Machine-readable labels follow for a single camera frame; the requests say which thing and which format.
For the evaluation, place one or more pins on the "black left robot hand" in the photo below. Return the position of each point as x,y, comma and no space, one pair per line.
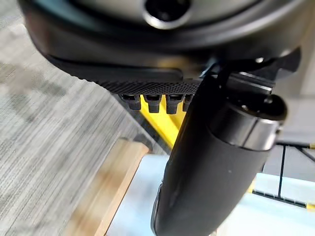
152,49

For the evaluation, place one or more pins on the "pale blue plastic box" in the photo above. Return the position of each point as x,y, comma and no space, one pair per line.
137,196

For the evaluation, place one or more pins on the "light wooden board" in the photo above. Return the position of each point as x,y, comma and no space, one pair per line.
115,177

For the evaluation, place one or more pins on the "thin black rod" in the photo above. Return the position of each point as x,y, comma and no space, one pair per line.
282,169

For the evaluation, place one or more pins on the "yellow black striped strip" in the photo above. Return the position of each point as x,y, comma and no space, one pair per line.
278,196

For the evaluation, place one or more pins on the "yellow metal shelf frame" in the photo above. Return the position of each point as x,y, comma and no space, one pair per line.
162,125

